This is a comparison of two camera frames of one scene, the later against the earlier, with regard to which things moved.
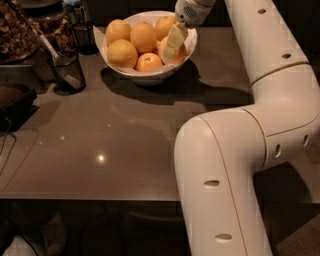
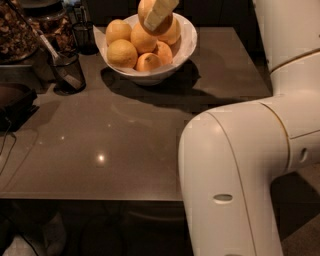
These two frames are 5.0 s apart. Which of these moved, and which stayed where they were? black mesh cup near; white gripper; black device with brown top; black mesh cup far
Moved: white gripper
Stayed: black device with brown top; black mesh cup far; black mesh cup near
